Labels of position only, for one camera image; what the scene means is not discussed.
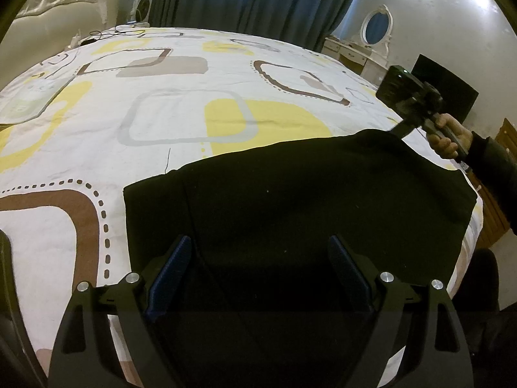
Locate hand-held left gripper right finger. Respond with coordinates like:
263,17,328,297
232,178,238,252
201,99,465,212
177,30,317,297
328,234,473,388

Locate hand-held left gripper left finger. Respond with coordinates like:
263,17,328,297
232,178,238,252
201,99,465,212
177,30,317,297
48,234,192,388

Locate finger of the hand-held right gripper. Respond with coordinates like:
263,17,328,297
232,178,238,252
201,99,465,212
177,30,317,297
390,117,419,140

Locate black pants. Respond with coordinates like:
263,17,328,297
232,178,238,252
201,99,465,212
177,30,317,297
122,128,477,388

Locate person's right forearm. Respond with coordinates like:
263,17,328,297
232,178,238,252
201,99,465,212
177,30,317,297
464,131,517,195

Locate person's right hand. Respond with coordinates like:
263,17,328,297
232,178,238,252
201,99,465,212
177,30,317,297
426,112,472,161

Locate black television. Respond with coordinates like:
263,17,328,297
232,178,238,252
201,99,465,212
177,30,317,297
412,54,479,128

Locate white dressing table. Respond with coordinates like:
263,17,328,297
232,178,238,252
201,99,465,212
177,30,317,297
323,36,388,85

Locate oval white-framed mirror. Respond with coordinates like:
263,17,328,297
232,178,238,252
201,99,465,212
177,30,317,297
359,4,394,55

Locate wooden cabinet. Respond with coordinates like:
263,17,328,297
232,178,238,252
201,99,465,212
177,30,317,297
470,117,517,249

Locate person's dark clothing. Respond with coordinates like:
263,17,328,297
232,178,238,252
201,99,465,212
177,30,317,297
452,246,517,388

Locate bed with patterned sheet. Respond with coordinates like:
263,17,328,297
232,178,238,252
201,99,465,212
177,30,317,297
0,26,485,388

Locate white fan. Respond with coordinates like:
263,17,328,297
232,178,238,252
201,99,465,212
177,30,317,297
129,0,151,25

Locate cream tufted headboard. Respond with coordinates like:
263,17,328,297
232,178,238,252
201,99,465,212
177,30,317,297
0,0,120,49

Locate black cable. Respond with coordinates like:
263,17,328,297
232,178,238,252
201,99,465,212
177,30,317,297
77,23,147,46

